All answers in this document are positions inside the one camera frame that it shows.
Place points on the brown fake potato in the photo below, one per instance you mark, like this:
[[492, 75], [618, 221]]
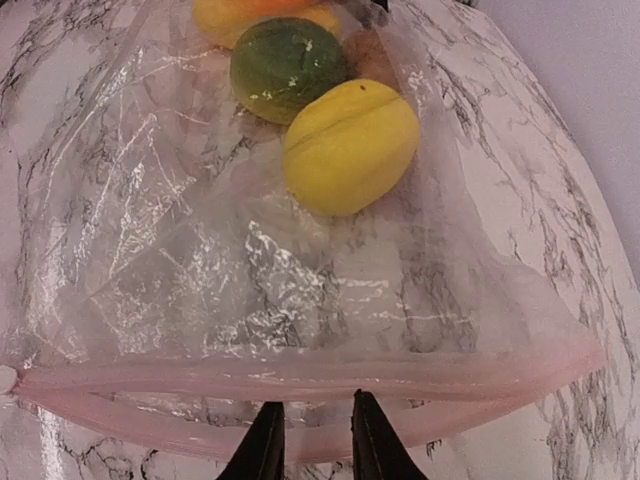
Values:
[[367, 58]]

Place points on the yellow fake lemon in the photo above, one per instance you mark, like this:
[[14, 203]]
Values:
[[349, 148]]

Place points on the orange yellow fake corn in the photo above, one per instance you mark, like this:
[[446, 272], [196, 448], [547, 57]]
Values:
[[224, 21]]

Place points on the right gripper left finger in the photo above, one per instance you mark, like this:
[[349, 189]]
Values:
[[261, 453]]

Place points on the dark green fake pepper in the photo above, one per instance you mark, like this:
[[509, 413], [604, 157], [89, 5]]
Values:
[[281, 65]]

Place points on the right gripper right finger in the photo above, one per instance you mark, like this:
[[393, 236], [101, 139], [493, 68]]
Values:
[[378, 453]]

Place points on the clear zip top bag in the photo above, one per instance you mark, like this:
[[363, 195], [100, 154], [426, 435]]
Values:
[[173, 284]]

